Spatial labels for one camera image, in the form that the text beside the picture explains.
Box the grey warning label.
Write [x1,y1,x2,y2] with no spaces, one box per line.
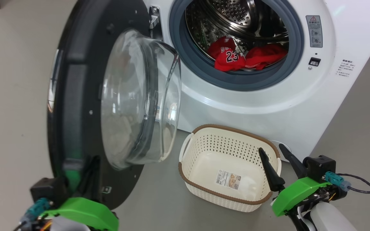
[306,15,323,48]

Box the paper product label sticker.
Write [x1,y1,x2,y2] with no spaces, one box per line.
[216,170,241,188]

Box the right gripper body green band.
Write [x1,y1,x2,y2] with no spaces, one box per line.
[271,176,348,217]

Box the round white filter cover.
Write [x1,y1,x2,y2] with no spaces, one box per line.
[268,140,293,155]

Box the teal cable connector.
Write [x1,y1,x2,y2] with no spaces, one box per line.
[24,198,50,222]
[324,171,351,192]

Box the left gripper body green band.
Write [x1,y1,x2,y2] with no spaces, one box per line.
[40,197,120,231]

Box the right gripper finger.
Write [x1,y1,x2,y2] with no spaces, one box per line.
[278,143,308,179]
[258,148,286,193]

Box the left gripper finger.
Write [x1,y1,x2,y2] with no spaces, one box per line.
[77,155,101,201]

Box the black round glass washer door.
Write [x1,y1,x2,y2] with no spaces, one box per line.
[46,0,182,211]

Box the white front-load washing machine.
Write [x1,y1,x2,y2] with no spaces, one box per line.
[142,0,370,163]

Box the teal left cable connector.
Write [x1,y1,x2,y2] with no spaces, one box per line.
[24,198,50,222]

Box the stainless steel washing machine drum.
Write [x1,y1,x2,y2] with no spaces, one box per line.
[185,0,290,70]

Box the teal right cable connector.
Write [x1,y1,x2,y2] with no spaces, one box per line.
[324,171,351,192]

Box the cream perforated basket brown rim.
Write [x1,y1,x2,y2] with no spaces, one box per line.
[178,124,282,213]

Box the red basketball jersey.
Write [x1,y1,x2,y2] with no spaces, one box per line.
[207,36,288,72]

